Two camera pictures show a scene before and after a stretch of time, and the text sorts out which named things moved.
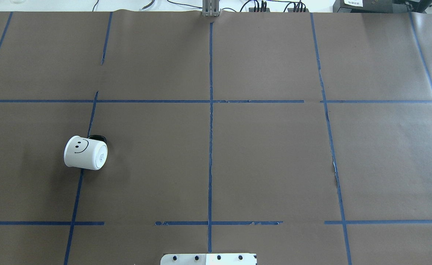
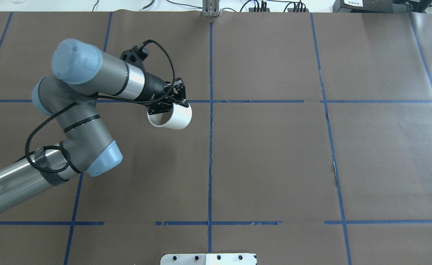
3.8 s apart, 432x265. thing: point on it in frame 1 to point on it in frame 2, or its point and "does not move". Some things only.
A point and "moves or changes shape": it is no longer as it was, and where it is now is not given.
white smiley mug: x=90 y=153 moves or changes shape
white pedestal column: x=208 y=259 does not move
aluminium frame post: x=210 y=8 does not move
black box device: x=382 y=6 does not move
